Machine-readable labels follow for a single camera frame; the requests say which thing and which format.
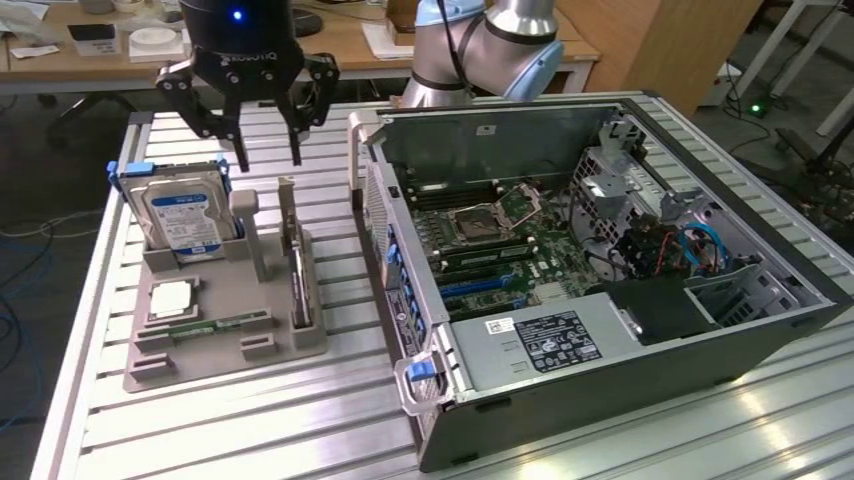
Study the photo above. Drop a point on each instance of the CPU socket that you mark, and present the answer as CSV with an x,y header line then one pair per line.
x,y
477,225

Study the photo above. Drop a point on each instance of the black stand base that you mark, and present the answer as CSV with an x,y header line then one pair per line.
x,y
821,160

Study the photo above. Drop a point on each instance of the device with green light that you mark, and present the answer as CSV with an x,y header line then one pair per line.
x,y
756,107

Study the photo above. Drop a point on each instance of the green motherboard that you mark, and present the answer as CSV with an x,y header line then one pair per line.
x,y
534,260

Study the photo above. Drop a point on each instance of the black and white box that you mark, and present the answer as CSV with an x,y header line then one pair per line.
x,y
97,40

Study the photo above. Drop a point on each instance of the white box with round hole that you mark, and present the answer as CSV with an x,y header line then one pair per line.
x,y
157,45

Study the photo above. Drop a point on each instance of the metal disk bay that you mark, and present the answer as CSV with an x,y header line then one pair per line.
x,y
614,185

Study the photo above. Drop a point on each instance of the green RAM stick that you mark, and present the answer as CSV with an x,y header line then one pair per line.
x,y
201,327

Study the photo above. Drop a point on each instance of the grey power supply with label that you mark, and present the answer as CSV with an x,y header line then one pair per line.
x,y
534,345

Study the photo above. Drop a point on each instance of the wooden cabinet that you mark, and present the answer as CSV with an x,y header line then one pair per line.
x,y
668,45

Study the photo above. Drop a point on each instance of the wooden desk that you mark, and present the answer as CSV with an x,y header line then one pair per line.
x,y
67,70

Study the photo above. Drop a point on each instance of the black plastic shroud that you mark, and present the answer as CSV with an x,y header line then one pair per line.
x,y
661,310

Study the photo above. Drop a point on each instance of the hard disk with blue bracket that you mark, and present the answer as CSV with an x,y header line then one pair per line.
x,y
181,215

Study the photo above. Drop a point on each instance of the CPU chip with silver lid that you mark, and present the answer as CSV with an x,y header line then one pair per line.
x,y
175,297

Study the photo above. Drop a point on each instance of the black lamp base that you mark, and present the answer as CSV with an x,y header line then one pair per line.
x,y
310,22

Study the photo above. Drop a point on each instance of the grey plastic parts rack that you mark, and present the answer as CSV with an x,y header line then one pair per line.
x,y
221,350

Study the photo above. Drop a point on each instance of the black chair base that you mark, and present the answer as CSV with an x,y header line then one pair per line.
x,y
81,110

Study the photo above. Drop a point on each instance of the metal socket cover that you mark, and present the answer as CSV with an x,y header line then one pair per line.
x,y
521,202

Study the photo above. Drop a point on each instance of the white desk frame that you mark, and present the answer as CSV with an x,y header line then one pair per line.
x,y
791,45

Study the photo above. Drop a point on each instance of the blue expansion slot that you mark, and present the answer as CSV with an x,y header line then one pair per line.
x,y
477,284

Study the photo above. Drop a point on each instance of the stack of white papers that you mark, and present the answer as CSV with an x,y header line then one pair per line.
x,y
388,42

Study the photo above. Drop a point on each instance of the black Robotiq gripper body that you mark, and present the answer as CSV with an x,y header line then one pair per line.
x,y
241,45

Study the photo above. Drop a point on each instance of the black open PC case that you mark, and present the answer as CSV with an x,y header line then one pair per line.
x,y
601,400

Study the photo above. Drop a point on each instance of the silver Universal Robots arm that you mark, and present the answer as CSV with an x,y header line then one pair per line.
x,y
481,45

